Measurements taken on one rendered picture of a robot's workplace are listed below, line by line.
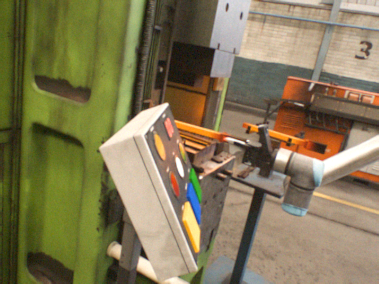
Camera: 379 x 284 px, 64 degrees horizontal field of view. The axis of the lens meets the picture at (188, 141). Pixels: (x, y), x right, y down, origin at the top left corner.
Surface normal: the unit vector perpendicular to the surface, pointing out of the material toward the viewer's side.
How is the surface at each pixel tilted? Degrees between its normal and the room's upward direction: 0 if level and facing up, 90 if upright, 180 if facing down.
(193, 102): 90
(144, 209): 90
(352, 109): 90
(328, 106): 90
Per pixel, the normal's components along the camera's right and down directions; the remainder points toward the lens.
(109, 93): -0.47, 0.14
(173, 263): -0.06, 0.27
